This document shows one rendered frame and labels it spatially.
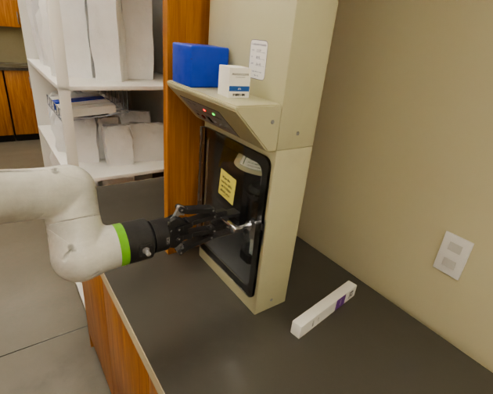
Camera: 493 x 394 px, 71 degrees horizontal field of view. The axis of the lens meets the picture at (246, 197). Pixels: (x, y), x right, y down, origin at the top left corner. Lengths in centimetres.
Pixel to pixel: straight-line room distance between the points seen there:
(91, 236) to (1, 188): 18
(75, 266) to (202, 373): 37
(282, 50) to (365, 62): 45
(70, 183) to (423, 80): 87
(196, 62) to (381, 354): 83
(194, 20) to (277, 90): 37
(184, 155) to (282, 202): 38
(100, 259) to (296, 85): 52
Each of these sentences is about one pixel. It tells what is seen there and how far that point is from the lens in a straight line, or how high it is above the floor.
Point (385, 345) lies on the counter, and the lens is 104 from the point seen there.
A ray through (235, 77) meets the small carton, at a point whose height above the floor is 155.
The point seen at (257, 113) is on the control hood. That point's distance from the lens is 70.
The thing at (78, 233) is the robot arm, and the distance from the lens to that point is 74.
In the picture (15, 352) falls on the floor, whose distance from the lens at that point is 236.
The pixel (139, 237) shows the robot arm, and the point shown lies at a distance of 76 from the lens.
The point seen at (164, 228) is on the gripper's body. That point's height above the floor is 123.
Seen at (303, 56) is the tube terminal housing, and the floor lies 160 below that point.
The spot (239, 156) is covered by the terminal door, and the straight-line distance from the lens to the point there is 86.
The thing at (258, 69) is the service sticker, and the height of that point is 157.
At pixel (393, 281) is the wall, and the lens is 120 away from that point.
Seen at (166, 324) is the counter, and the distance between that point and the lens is 97.
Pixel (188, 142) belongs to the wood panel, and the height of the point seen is 132.
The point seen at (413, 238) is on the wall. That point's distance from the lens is 111.
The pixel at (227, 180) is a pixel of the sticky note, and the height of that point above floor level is 128.
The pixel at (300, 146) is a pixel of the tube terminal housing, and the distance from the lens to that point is 81.
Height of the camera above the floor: 163
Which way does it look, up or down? 25 degrees down
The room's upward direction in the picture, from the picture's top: 6 degrees clockwise
